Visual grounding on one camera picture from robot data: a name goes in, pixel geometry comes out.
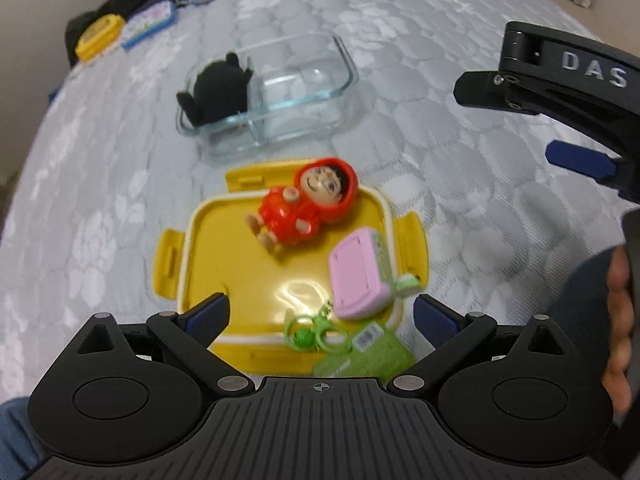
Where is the small pink toy case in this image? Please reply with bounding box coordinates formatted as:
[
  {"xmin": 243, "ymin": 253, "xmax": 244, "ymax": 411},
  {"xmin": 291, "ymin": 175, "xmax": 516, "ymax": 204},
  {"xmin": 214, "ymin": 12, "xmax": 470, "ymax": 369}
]
[{"xmin": 328, "ymin": 227, "xmax": 421, "ymax": 320}]

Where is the blue-rimmed printed case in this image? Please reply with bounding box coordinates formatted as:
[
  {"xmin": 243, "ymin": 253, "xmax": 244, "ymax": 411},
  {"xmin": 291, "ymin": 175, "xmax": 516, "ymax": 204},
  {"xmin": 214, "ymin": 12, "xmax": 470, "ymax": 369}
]
[{"xmin": 121, "ymin": 1, "xmax": 176, "ymax": 51}]

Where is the black plush toy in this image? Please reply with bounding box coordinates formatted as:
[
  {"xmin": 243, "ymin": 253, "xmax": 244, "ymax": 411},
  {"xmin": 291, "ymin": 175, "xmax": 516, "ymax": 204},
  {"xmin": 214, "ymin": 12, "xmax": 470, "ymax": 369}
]
[{"xmin": 176, "ymin": 51, "xmax": 253, "ymax": 128}]

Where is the grey quilted mattress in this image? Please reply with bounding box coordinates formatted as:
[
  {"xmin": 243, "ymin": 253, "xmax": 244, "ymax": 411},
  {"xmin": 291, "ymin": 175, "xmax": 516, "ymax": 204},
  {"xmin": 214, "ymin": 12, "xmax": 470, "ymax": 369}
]
[{"xmin": 0, "ymin": 0, "xmax": 640, "ymax": 411}]

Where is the red hooded doll figure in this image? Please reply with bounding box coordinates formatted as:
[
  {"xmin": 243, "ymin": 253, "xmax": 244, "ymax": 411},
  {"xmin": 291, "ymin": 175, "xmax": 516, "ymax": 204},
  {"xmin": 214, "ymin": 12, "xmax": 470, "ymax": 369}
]
[{"xmin": 245, "ymin": 157, "xmax": 360, "ymax": 257}]

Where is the yellow container lid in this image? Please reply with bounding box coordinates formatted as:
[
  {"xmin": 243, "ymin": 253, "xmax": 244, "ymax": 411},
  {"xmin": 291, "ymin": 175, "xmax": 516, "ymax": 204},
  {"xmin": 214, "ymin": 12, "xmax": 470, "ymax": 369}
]
[{"xmin": 152, "ymin": 159, "xmax": 430, "ymax": 376}]

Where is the green clasp keychain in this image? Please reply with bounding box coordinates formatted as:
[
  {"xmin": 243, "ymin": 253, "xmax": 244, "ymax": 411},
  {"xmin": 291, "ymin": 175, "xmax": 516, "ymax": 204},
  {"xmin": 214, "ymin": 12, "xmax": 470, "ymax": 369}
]
[{"xmin": 284, "ymin": 300, "xmax": 347, "ymax": 357}]

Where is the clear glass container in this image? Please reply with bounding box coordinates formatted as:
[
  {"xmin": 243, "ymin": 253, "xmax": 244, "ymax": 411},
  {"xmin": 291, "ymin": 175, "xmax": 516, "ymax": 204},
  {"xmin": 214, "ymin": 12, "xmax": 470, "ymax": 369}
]
[{"xmin": 175, "ymin": 31, "xmax": 360, "ymax": 157}]

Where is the green barcode tag card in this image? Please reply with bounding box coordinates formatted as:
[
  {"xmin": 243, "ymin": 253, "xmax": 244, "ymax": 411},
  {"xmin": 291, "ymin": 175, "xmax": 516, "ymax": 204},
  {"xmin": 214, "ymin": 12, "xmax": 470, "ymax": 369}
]
[{"xmin": 312, "ymin": 322, "xmax": 417, "ymax": 379}]

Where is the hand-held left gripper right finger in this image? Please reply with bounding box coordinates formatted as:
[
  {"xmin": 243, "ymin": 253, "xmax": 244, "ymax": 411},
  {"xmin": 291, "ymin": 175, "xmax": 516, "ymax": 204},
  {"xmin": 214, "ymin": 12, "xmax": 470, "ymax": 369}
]
[{"xmin": 387, "ymin": 294, "xmax": 581, "ymax": 399}]

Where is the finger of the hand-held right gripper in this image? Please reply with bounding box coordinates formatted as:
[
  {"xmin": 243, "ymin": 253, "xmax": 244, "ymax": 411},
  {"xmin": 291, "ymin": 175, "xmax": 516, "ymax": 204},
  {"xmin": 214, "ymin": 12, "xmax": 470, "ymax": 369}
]
[{"xmin": 546, "ymin": 140, "xmax": 637, "ymax": 204}]

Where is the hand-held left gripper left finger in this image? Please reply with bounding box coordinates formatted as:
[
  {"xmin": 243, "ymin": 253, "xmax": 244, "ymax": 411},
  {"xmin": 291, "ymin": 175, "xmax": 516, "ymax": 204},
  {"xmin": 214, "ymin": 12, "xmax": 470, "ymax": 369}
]
[{"xmin": 62, "ymin": 293, "xmax": 257, "ymax": 399}]

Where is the small yellow box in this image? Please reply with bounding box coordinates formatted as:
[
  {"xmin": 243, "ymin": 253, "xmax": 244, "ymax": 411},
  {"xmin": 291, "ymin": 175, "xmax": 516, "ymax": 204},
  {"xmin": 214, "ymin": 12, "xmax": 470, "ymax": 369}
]
[{"xmin": 75, "ymin": 14, "xmax": 126, "ymax": 64}]

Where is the person's right hand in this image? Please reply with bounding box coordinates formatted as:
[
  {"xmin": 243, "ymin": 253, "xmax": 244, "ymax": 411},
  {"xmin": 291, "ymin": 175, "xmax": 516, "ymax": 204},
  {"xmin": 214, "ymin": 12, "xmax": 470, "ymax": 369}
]
[{"xmin": 601, "ymin": 247, "xmax": 640, "ymax": 417}]

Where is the person's left leg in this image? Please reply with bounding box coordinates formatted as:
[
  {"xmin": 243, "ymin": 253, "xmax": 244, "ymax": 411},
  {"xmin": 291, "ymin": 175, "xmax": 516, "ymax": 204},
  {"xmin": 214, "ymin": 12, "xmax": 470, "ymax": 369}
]
[{"xmin": 0, "ymin": 395, "xmax": 47, "ymax": 480}]

